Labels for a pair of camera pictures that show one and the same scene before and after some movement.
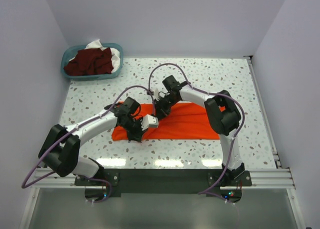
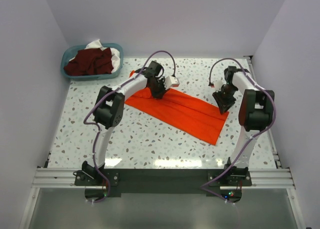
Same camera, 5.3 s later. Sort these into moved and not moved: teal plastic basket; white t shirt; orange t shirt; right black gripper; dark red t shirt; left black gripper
Moved: orange t shirt; left black gripper; right black gripper
Not moved: teal plastic basket; dark red t shirt; white t shirt
